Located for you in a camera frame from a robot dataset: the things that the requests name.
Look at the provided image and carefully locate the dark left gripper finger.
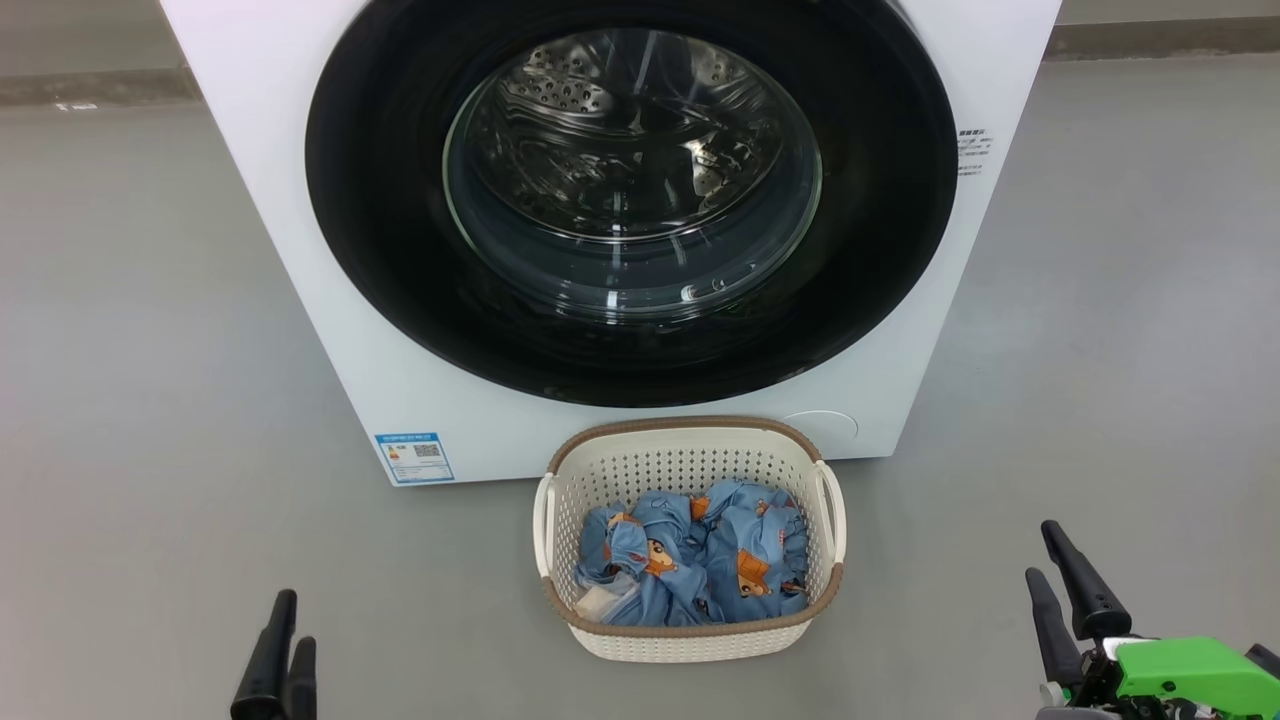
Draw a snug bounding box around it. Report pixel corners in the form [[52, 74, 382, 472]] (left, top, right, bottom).
[[283, 636, 318, 720], [231, 589, 298, 720]]

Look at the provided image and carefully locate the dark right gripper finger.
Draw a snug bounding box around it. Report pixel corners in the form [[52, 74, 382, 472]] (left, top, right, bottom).
[[1025, 567, 1084, 686], [1040, 520, 1132, 641]]

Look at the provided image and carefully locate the cream perforated laundry basket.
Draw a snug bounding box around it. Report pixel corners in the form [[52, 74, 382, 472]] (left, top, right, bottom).
[[532, 416, 848, 664]]

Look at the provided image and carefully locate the blue energy label sticker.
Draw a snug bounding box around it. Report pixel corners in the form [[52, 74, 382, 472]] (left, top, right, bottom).
[[375, 432, 456, 486]]

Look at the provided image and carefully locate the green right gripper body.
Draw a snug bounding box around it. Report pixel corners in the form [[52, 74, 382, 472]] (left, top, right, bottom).
[[1035, 636, 1280, 720]]

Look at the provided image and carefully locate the perforated steel washer drum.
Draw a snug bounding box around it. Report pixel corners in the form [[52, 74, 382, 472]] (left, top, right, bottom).
[[445, 28, 823, 301]]

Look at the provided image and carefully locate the white front-load washing machine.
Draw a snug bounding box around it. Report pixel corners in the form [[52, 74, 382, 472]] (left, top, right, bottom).
[[160, 0, 1063, 488]]

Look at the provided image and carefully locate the round white filter cover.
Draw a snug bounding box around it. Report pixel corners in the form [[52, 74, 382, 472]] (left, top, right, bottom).
[[780, 410, 859, 458]]

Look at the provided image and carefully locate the black round glass washer door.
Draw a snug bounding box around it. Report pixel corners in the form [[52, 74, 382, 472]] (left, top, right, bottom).
[[305, 0, 959, 408]]

